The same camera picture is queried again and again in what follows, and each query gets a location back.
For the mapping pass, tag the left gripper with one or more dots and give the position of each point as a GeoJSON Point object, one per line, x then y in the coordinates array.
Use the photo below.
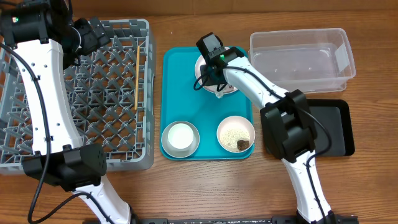
{"type": "Point", "coordinates": [94, 42]}

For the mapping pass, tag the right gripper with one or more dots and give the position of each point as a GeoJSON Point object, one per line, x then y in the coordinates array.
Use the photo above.
{"type": "Point", "coordinates": [213, 73]}

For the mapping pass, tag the large white plate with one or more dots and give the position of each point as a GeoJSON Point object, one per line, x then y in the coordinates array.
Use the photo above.
{"type": "Point", "coordinates": [199, 71]}

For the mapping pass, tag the white napkin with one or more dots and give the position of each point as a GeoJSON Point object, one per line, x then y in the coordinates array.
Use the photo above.
{"type": "Point", "coordinates": [219, 94]}

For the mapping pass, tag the white cup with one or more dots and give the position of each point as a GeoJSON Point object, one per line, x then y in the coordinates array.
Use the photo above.
{"type": "Point", "coordinates": [180, 136]}

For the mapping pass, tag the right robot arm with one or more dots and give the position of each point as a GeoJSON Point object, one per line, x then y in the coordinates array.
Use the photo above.
{"type": "Point", "coordinates": [288, 127]}

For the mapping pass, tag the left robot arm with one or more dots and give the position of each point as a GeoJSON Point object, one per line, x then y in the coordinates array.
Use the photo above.
{"type": "Point", "coordinates": [44, 40]}

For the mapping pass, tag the teal serving tray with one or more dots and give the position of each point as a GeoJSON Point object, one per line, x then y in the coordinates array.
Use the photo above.
{"type": "Point", "coordinates": [180, 102]}

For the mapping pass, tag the grey plastic dish rack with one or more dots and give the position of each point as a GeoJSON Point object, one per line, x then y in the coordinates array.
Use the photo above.
{"type": "Point", "coordinates": [101, 94]}

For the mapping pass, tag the dark food scrap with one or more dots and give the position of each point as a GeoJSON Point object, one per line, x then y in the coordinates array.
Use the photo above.
{"type": "Point", "coordinates": [242, 145]}

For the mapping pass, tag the grey bowl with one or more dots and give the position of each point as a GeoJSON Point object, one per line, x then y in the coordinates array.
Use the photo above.
{"type": "Point", "coordinates": [171, 151]}

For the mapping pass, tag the clear plastic bin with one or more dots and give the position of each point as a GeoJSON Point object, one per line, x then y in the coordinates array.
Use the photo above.
{"type": "Point", "coordinates": [311, 60]}

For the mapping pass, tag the black tray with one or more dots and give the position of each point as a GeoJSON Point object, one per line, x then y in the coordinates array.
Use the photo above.
{"type": "Point", "coordinates": [335, 116]}

